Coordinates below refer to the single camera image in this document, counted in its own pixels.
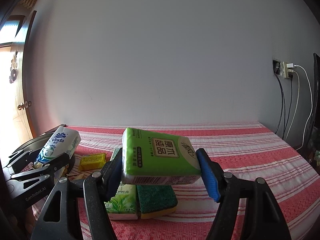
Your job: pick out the yellow fringed valance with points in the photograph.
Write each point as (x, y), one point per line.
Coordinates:
(30, 0)

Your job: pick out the wooden door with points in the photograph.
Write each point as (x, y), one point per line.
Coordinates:
(26, 75)

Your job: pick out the white green tissue pack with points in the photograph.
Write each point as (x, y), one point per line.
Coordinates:
(122, 200)

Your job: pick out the green tissue pack beige label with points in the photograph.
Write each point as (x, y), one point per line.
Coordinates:
(160, 155)

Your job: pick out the yellow snack packet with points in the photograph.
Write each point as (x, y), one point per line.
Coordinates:
(92, 161)

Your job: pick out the blue white tissue pack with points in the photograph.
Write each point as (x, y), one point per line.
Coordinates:
(58, 142)

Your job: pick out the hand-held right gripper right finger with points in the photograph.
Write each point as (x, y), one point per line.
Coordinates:
(208, 177)

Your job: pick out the round black gold-print tin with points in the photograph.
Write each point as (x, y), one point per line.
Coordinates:
(30, 142)

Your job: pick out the gold door ornament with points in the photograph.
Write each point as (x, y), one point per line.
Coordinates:
(13, 67)

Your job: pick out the white wall socket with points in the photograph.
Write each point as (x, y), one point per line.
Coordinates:
(285, 70)

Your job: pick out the green yellow sponge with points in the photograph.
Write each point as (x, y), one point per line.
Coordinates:
(156, 200)

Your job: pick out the black flat panel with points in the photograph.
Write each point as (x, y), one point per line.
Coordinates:
(316, 92)

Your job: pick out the red striped cloth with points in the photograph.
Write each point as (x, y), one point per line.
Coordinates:
(237, 140)

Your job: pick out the dark framed transom window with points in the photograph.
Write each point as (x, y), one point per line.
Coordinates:
(12, 28)

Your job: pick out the brown flat wrapper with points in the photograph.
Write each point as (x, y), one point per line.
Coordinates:
(75, 177)

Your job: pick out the white plug charger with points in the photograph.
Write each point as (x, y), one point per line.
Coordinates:
(291, 66)

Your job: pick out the black smartphone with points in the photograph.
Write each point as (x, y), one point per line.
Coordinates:
(62, 125)

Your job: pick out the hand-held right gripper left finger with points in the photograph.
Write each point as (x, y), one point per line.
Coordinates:
(113, 175)

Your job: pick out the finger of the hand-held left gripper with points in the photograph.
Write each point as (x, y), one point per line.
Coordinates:
(22, 161)
(55, 165)

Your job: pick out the black wall socket box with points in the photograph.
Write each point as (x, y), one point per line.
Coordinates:
(276, 67)

